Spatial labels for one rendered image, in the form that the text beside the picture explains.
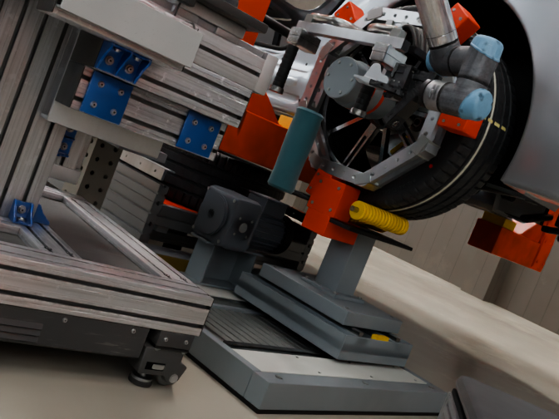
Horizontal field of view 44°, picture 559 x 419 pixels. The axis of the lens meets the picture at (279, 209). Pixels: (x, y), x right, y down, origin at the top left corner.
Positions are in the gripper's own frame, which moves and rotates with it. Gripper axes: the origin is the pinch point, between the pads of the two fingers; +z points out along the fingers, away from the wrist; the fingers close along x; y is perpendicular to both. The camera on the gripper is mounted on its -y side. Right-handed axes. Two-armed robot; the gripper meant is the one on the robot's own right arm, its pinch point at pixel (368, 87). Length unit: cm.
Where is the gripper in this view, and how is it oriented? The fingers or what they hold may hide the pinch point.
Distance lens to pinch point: 187.6
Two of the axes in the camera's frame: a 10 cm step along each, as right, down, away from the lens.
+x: -6.7, -2.2, -7.1
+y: 3.7, -9.3, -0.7
